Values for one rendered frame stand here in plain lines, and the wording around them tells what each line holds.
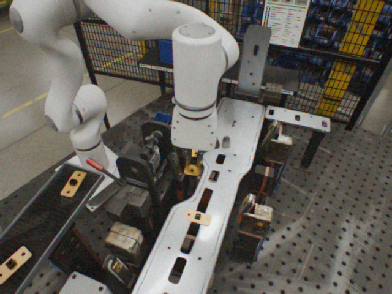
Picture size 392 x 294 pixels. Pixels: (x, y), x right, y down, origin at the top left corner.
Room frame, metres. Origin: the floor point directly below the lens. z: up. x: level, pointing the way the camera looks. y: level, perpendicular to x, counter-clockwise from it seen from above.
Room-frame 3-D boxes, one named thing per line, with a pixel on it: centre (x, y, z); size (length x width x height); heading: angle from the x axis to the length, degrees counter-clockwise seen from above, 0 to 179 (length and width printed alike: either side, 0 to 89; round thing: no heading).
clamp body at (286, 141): (0.72, -0.34, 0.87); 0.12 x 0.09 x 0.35; 71
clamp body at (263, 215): (0.40, -0.19, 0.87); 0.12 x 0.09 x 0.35; 71
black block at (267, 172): (0.60, -0.26, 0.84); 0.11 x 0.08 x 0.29; 71
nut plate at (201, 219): (0.40, -0.01, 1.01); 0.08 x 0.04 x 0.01; 71
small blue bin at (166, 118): (1.14, 0.20, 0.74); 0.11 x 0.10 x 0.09; 161
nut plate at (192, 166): (0.44, 0.00, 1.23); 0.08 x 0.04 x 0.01; 170
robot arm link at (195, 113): (0.43, 0.00, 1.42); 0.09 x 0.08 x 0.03; 80
